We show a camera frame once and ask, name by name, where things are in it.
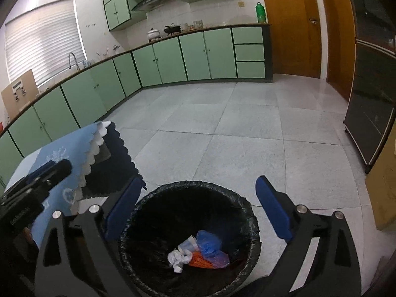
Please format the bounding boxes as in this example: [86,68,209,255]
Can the black range hood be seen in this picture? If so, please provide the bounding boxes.
[131,0,177,12]

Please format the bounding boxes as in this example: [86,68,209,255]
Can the green bottle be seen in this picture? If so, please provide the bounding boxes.
[254,1,267,24]

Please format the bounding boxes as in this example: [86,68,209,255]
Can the brown cardboard box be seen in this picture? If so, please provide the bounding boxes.
[364,136,396,231]

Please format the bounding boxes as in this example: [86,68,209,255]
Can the black glass cabinet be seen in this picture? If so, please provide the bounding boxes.
[343,0,396,174]

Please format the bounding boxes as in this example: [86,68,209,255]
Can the blue plastic bag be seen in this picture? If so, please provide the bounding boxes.
[196,230,231,269]

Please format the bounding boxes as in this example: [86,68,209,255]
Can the black lined trash bin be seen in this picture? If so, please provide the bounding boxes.
[119,181,260,297]

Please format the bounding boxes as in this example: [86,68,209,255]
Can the closed wooden door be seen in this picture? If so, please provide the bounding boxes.
[258,0,322,79]

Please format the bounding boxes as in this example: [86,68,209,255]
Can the row of kitchen jars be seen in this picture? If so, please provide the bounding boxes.
[181,20,205,31]

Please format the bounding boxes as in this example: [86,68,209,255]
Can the orange foam net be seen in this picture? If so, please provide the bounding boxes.
[188,250,217,269]

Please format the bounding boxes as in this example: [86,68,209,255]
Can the green wall cabinets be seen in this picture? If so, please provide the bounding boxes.
[101,0,238,32]

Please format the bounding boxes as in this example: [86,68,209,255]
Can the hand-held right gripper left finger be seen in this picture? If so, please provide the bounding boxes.
[34,175,144,297]

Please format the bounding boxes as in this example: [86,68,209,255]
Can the white window blind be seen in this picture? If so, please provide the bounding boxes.
[4,0,85,87]

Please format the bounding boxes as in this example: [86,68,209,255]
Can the green base cabinets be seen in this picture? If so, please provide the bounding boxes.
[0,24,273,192]

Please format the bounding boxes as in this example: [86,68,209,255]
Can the striped paper cup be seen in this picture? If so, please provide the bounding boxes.
[178,235,197,252]

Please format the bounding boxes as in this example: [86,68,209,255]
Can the wooden door with frame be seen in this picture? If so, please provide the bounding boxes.
[317,0,356,101]

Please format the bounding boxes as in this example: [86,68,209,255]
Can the printed flat cardboard box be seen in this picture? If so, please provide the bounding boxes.
[0,70,40,120]

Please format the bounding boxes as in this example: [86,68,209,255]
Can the white tissue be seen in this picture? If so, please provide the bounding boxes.
[168,249,193,273]

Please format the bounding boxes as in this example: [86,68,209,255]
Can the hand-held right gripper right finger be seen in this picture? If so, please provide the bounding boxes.
[255,175,363,297]

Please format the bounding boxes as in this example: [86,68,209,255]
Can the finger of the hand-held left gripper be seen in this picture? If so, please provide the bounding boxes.
[6,160,56,194]
[29,159,73,192]

